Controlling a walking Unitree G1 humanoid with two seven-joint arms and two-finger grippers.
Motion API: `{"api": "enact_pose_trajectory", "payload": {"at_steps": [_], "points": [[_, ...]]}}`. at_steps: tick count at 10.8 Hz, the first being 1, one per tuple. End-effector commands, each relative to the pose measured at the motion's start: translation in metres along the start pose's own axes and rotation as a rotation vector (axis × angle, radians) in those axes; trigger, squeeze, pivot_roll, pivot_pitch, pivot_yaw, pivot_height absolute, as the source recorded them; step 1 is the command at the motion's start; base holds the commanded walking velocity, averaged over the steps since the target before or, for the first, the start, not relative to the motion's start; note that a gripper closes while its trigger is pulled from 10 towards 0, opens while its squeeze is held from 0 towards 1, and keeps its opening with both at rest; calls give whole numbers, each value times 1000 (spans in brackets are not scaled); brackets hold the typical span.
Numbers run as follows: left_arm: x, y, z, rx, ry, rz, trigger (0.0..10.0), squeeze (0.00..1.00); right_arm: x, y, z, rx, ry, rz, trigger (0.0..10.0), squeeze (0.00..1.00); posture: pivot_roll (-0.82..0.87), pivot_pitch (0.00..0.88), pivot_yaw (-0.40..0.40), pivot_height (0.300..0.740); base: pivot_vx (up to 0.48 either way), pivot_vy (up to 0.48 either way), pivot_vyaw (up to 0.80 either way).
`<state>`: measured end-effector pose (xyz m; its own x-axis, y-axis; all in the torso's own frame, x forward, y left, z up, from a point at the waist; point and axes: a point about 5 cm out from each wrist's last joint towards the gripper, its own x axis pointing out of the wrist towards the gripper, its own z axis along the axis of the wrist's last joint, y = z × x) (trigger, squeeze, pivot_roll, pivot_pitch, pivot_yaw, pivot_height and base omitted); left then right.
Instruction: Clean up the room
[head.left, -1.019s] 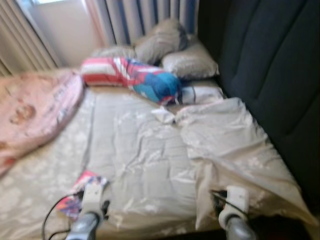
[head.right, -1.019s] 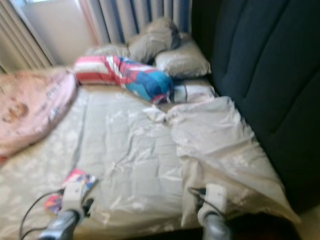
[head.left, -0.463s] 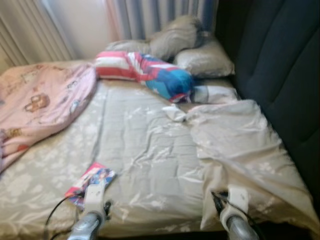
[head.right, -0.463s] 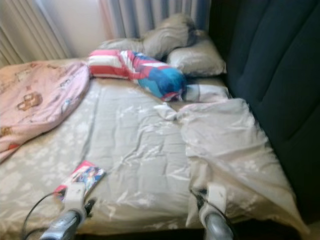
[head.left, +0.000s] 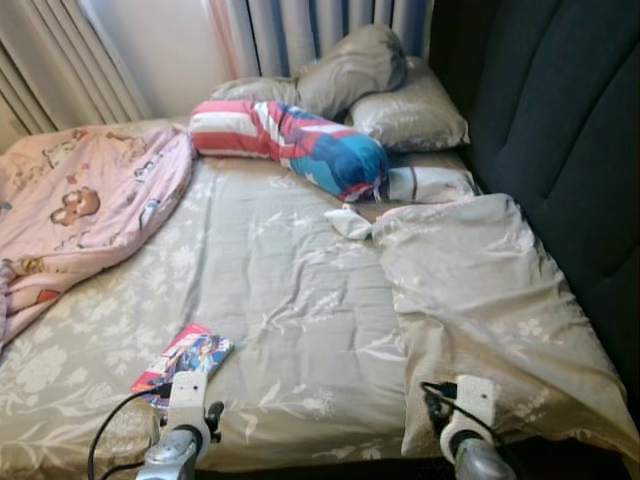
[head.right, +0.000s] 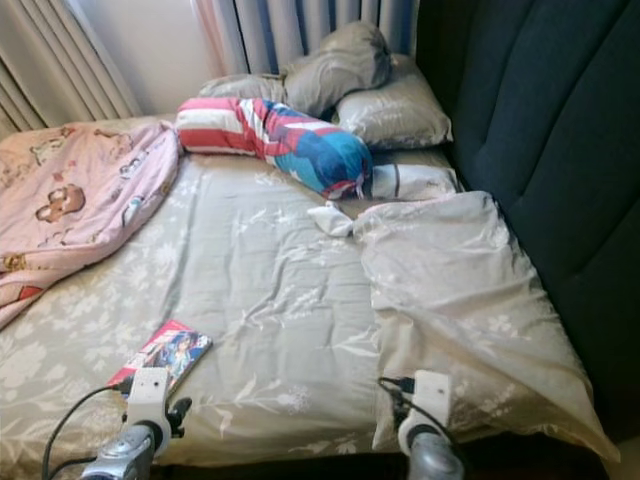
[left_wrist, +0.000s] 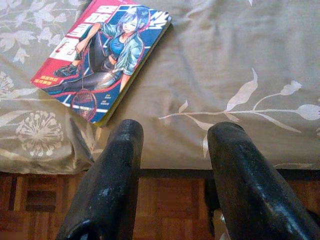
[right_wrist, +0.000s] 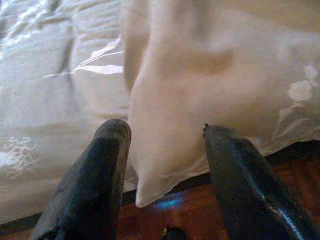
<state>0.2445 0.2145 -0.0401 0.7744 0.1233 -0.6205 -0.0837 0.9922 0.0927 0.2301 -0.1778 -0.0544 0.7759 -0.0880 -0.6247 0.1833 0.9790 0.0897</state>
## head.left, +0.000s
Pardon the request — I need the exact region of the red white blue bolster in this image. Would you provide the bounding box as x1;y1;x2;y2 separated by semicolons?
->
190;98;391;204

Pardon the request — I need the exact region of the pale pleated curtain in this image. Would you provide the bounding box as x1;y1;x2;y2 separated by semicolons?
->
0;0;151;136

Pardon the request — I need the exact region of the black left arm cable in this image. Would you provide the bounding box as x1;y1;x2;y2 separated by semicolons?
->
88;385;173;480

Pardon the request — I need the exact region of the plump dark grey pillow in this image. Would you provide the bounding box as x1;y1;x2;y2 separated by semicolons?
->
295;25;408;119

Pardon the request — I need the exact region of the colourful comic book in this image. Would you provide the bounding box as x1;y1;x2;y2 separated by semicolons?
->
130;322;236;411

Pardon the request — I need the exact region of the white sock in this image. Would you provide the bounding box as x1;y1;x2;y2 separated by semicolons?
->
325;205;374;241

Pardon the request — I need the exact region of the pink cartoon print blanket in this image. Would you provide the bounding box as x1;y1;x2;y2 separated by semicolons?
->
0;123;196;346

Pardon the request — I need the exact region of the bed with grey floral sheet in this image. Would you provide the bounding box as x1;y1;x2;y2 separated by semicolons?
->
0;120;640;476

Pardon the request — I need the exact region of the large grey floral pillow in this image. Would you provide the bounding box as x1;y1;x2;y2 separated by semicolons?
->
372;193;640;463

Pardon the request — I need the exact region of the beige grey satin pillow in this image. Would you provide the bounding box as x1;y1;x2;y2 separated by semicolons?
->
348;57;471;153

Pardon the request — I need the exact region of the dark blue padded headboard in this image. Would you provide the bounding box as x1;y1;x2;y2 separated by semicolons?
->
430;0;640;401

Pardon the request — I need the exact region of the blue striped curtain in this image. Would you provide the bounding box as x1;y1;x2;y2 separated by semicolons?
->
205;0;436;81

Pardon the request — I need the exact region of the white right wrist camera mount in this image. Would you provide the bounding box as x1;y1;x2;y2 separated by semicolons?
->
440;375;498;456

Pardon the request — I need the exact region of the small white striped pillow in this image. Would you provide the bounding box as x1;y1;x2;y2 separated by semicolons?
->
385;165;481;204

